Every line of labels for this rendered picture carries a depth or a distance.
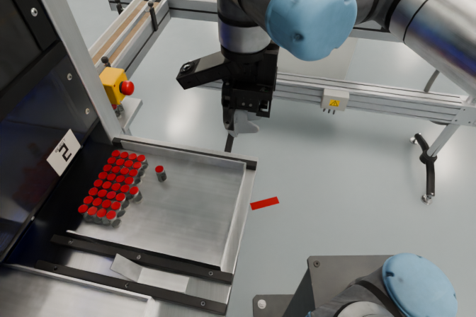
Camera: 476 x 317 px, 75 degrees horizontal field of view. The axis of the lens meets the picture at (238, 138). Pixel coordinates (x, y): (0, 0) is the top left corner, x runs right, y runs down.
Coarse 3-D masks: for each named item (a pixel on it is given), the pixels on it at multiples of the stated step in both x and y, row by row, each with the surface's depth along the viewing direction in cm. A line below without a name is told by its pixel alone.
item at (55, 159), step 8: (64, 136) 66; (72, 136) 68; (72, 144) 69; (56, 152) 64; (72, 152) 69; (48, 160) 62; (56, 160) 64; (64, 160) 67; (56, 168) 65; (64, 168) 67
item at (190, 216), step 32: (160, 160) 82; (192, 160) 82; (224, 160) 79; (160, 192) 76; (192, 192) 76; (224, 192) 76; (96, 224) 71; (128, 224) 71; (160, 224) 71; (192, 224) 71; (224, 224) 71; (160, 256) 65; (192, 256) 66; (224, 256) 65
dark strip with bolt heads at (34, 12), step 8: (16, 0) 50; (24, 0) 52; (32, 0) 53; (24, 8) 52; (32, 8) 53; (40, 8) 55; (24, 16) 52; (32, 16) 54; (40, 16) 55; (32, 24) 54; (40, 24) 56; (48, 24) 57; (32, 32) 54; (40, 32) 56; (48, 32) 58; (40, 40) 56; (48, 40) 58; (40, 48) 57; (88, 112) 72
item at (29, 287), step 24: (0, 264) 63; (0, 288) 62; (24, 288) 62; (48, 288) 62; (72, 288) 62; (96, 288) 61; (0, 312) 59; (24, 312) 59; (48, 312) 59; (72, 312) 59; (96, 312) 59; (120, 312) 59; (144, 312) 56
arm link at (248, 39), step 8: (224, 24) 40; (224, 32) 41; (232, 32) 40; (240, 32) 40; (248, 32) 40; (256, 32) 40; (264, 32) 41; (224, 40) 42; (232, 40) 41; (240, 40) 41; (248, 40) 41; (256, 40) 41; (264, 40) 42; (232, 48) 42; (240, 48) 42; (248, 48) 42; (256, 48) 42
